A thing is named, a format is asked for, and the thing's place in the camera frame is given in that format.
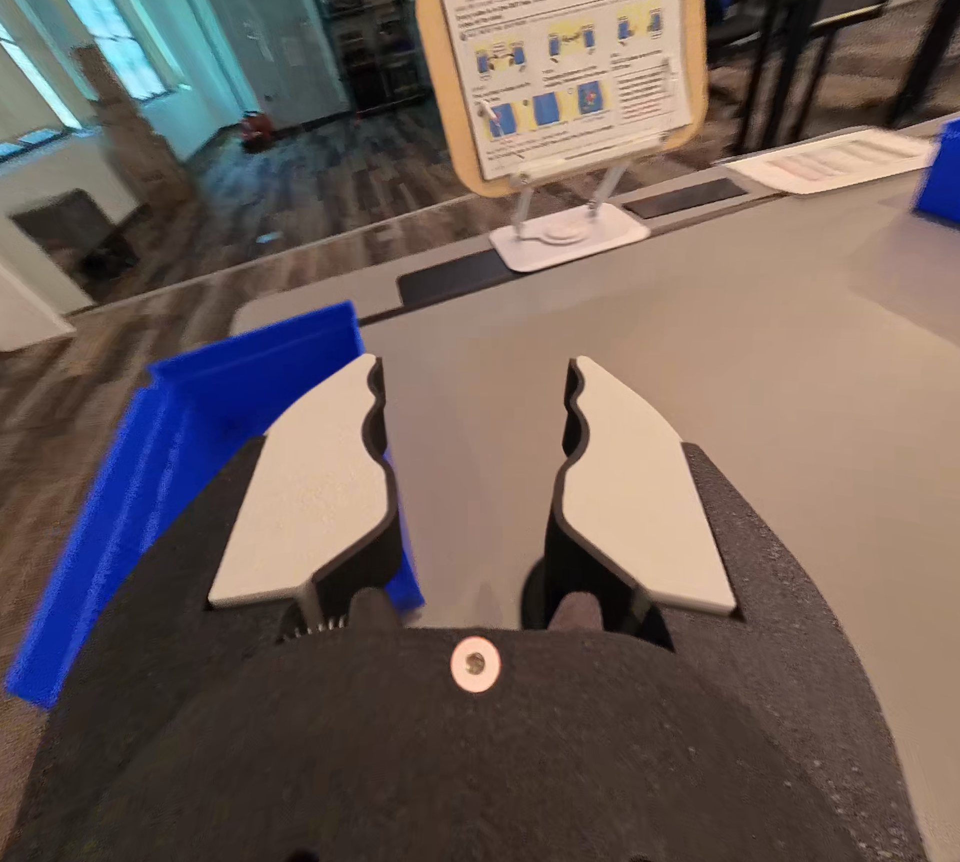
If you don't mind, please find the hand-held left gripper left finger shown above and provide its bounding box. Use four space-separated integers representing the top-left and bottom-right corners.
207 352 405 612

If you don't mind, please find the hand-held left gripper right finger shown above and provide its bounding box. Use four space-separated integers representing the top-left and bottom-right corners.
541 356 738 619

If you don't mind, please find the blue plastic bin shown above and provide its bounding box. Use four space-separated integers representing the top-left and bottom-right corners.
3 300 425 709
911 118 960 227

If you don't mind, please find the black desk panel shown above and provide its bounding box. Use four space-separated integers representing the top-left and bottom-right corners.
396 249 519 308
622 177 751 220

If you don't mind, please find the dark low cabinet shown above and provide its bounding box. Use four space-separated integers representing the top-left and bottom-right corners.
11 189 144 282

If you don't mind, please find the laminated paper sheet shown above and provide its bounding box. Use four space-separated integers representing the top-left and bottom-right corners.
723 127 939 196

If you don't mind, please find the metal storage shelf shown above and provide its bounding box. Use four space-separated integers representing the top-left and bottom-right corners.
307 0 429 113

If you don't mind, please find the illustrated instruction sheet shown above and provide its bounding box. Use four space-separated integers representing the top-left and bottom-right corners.
416 0 695 182

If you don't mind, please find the teal tinted window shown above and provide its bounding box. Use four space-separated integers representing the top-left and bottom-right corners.
0 0 189 158

